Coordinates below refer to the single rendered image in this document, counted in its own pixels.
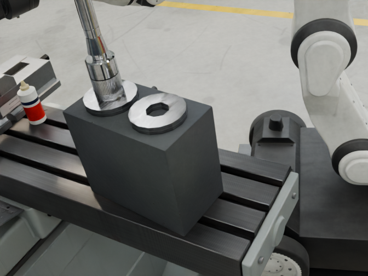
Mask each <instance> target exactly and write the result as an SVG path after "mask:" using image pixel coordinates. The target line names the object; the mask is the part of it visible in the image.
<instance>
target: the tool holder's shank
mask: <svg viewBox="0 0 368 276"><path fill-rule="evenodd" d="M74 2H75V5H76V8H77V12H78V15H79V18H80V22H81V24H82V28H83V31H84V35H85V40H86V45H87V53H88V55H90V56H91V57H92V59H94V60H101V59H103V58H105V57H106V55H107V54H106V51H107V50H108V47H107V45H106V43H105V40H104V38H103V36H102V34H101V31H100V27H99V23H98V21H97V17H96V13H95V9H94V6H93V2H92V0H74Z"/></svg>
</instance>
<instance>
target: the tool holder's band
mask: <svg viewBox="0 0 368 276"><path fill-rule="evenodd" d="M106 54H107V55H106V57H105V58H103V59H101V60H94V59H92V57H91V56H90V55H88V56H87V57H86V58H85V64H86V67H87V68H88V69H90V70H102V69H104V68H108V67H110V66H111V65H113V64H114V63H115V61H116V56H115V54H114V52H113V51H111V50H107V51H106Z"/></svg>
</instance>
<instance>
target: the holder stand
mask: <svg viewBox="0 0 368 276"><path fill-rule="evenodd" d="M122 83H123V87H124V94H123V96H122V97H121V98H119V99H118V100H115V101H112V102H101V101H98V100H97V99H96V96H95V93H94V90H93V87H92V88H90V89H89V90H88V91H87V92H86V93H85V95H84V96H83V97H82V98H80V99H79V100H77V101H76V102H75V103H73V104H72V105H71V106H69V107H68V108H66V109H65V110H64V111H63V115H64V117H65V120H66V123H67V126H68V128H69V131H70V133H71V136H72V139H73V142H74V145H75V147H76V150H77V152H78V155H79V158H80V161H81V162H82V166H83V168H84V171H85V174H86V176H87V179H88V181H89V184H90V187H91V190H92V191H93V192H95V193H97V194H99V195H101V196H103V197H105V198H107V199H109V200H111V201H113V202H115V203H117V204H119V205H121V206H123V207H125V208H127V209H129V210H131V211H133V212H135V213H137V214H139V215H141V216H143V217H145V218H147V219H149V220H151V221H153V222H155V223H157V224H159V225H161V226H163V227H165V228H167V229H169V230H171V231H173V232H175V233H178V234H180V235H182V236H185V235H186V234H187V233H188V232H189V231H190V230H191V228H192V227H193V226H194V225H195V224H196V223H197V222H198V220H199V219H200V218H201V217H202V216H203V215H204V214H205V212H206V211H207V210H208V208H209V207H211V205H212V204H213V203H214V202H215V200H216V199H217V198H218V197H219V196H220V195H221V193H222V192H223V183H222V175H221V167H220V159H219V151H218V146H217V138H216V130H215V122H214V114H213V110H212V106H210V105H207V104H204V103H201V102H197V101H193V100H190V99H187V98H184V97H180V96H178V95H176V94H170V93H166V92H163V91H160V90H157V89H153V88H150V87H146V86H144V85H140V84H136V83H133V82H131V81H129V80H124V79H122Z"/></svg>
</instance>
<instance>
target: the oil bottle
mask: <svg viewBox="0 0 368 276"><path fill-rule="evenodd" d="M20 82H21V86H20V90H19V91H18V92H17V95H18V97H19V99H20V102H21V104H22V106H23V108H24V111H25V113H26V115H27V118H28V120H29V122H30V124H32V125H38V124H41V123H43V122H44V121H45V120H46V118H47V117H46V115H45V111H44V109H43V106H42V104H41V101H40V99H39V97H38V94H37V92H36V90H35V87H33V86H29V85H28V84H26V83H25V82H24V81H23V80H21V81H20Z"/></svg>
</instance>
